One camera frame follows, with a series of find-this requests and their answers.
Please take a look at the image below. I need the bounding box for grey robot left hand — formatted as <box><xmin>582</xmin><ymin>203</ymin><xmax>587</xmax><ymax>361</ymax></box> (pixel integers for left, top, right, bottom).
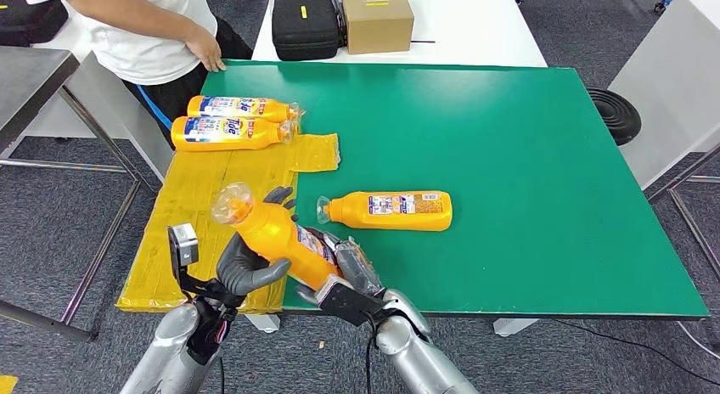
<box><xmin>216</xmin><ymin>186</ymin><xmax>299</xmax><ymax>298</ymax></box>

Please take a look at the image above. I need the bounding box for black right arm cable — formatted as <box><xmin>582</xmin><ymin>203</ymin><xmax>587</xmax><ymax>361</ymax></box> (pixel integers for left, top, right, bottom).
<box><xmin>363</xmin><ymin>312</ymin><xmax>380</xmax><ymax>394</ymax></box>

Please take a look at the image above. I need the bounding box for white floor cable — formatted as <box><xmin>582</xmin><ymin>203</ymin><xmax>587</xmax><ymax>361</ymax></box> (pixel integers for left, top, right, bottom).
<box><xmin>674</xmin><ymin>320</ymin><xmax>720</xmax><ymax>360</ymax></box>

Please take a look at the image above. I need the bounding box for white table foot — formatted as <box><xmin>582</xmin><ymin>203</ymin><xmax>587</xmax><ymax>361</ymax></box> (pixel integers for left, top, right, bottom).
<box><xmin>492</xmin><ymin>318</ymin><xmax>541</xmax><ymax>337</ymax></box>
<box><xmin>245</xmin><ymin>312</ymin><xmax>281</xmax><ymax>333</ymax></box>

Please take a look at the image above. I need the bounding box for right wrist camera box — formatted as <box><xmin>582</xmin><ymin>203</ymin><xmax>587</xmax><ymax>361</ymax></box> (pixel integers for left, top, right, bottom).
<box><xmin>314</xmin><ymin>276</ymin><xmax>389</xmax><ymax>328</ymax></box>

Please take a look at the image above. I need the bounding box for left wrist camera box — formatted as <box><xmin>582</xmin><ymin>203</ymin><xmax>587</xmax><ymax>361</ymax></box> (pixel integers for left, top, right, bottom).
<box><xmin>167</xmin><ymin>222</ymin><xmax>232</xmax><ymax>306</ymax></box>

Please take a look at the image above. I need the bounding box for black floor cable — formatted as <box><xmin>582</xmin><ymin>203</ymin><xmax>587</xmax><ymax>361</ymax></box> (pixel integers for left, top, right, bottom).
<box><xmin>554</xmin><ymin>319</ymin><xmax>720</xmax><ymax>384</ymax></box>

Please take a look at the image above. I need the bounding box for person's right hand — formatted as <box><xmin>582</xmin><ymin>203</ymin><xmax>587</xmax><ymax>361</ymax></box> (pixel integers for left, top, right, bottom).
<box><xmin>184</xmin><ymin>24</ymin><xmax>228</xmax><ymax>74</ymax></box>

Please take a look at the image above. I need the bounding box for yellow plastic sheet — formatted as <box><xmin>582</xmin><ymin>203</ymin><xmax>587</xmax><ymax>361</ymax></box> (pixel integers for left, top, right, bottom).
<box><xmin>116</xmin><ymin>133</ymin><xmax>341</xmax><ymax>315</ymax></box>

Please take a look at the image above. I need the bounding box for black ribbed round stool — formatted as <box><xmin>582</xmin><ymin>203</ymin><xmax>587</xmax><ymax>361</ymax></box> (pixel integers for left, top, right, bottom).
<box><xmin>586</xmin><ymin>87</ymin><xmax>643</xmax><ymax>147</ymax></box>

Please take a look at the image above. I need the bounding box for brown cardboard box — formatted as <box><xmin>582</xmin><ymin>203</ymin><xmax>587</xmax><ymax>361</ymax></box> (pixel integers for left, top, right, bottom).
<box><xmin>341</xmin><ymin>0</ymin><xmax>416</xmax><ymax>55</ymax></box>

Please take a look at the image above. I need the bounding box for white table with metal legs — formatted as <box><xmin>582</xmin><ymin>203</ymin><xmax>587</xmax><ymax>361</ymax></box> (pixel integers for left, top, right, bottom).
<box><xmin>608</xmin><ymin>0</ymin><xmax>720</xmax><ymax>280</ymax></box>

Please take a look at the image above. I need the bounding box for black hard case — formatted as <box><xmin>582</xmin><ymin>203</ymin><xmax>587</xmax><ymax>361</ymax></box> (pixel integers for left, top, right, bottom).
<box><xmin>0</xmin><ymin>0</ymin><xmax>69</xmax><ymax>48</ymax></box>
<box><xmin>272</xmin><ymin>0</ymin><xmax>344</xmax><ymax>62</ymax></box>

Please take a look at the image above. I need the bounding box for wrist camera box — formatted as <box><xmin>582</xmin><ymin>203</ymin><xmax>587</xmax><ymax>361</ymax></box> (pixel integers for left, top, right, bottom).
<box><xmin>167</xmin><ymin>222</ymin><xmax>232</xmax><ymax>306</ymax></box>
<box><xmin>314</xmin><ymin>276</ymin><xmax>389</xmax><ymax>328</ymax></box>

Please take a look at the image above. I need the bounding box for orange detergent bottle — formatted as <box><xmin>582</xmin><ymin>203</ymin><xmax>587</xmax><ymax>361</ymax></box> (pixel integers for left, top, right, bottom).
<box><xmin>171</xmin><ymin>115</ymin><xmax>295</xmax><ymax>153</ymax></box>
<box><xmin>316</xmin><ymin>190</ymin><xmax>453</xmax><ymax>232</ymax></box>
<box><xmin>211</xmin><ymin>182</ymin><xmax>341</xmax><ymax>291</ymax></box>
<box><xmin>187</xmin><ymin>95</ymin><xmax>305</xmax><ymax>124</ymax></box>

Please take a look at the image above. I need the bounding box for person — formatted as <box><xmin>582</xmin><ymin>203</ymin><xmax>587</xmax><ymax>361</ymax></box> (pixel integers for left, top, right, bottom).
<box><xmin>20</xmin><ymin>0</ymin><xmax>254</xmax><ymax>148</ymax></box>

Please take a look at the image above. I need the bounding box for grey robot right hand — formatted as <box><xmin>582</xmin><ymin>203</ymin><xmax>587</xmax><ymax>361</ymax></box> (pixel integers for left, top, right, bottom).
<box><xmin>295</xmin><ymin>227</ymin><xmax>387</xmax><ymax>308</ymax></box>

